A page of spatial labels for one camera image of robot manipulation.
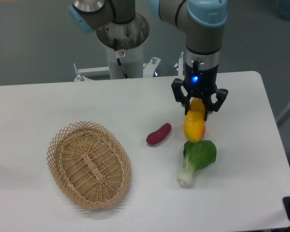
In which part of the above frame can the woven wicker basket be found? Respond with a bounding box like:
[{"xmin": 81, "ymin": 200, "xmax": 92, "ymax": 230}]
[{"xmin": 46, "ymin": 121, "xmax": 132, "ymax": 210}]

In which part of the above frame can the purple sweet potato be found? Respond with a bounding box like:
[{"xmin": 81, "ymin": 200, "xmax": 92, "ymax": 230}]
[{"xmin": 146, "ymin": 123, "xmax": 172, "ymax": 145}]

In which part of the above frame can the white metal base frame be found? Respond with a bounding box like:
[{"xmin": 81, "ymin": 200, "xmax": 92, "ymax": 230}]
[{"xmin": 72, "ymin": 51, "xmax": 185, "ymax": 82}]

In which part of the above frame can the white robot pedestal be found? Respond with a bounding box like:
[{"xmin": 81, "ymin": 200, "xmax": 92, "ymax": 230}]
[{"xmin": 96, "ymin": 12, "xmax": 150, "ymax": 80}]

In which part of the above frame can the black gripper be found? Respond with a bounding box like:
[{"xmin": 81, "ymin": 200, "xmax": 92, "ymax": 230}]
[{"xmin": 171, "ymin": 49, "xmax": 229, "ymax": 121}]

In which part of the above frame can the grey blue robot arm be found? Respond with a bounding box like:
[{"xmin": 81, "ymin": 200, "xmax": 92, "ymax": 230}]
[{"xmin": 68, "ymin": 0, "xmax": 228, "ymax": 117}]

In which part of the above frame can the black cable on pedestal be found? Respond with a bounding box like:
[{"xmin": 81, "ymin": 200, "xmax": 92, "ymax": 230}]
[{"xmin": 113, "ymin": 38, "xmax": 129, "ymax": 79}]

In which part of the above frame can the yellow orange mango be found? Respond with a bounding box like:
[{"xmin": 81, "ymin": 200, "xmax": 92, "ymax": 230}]
[{"xmin": 183, "ymin": 98, "xmax": 206, "ymax": 142}]

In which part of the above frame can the green bok choy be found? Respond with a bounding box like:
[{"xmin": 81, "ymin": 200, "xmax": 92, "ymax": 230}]
[{"xmin": 177, "ymin": 140, "xmax": 217, "ymax": 186}]

